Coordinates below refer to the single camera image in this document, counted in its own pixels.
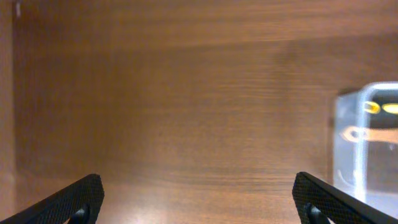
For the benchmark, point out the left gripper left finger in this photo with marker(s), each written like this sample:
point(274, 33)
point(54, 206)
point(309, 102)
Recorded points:
point(80, 202)

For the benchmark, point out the metal file yellow black handle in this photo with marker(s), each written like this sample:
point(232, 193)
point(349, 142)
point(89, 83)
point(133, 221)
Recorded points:
point(381, 110)

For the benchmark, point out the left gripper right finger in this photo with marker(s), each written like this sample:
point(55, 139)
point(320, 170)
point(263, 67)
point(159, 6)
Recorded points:
point(318, 202)

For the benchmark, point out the clear plastic storage container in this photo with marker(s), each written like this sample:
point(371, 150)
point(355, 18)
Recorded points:
point(364, 170)

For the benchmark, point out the orange scraper wooden handle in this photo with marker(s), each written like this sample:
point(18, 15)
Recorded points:
point(356, 134)

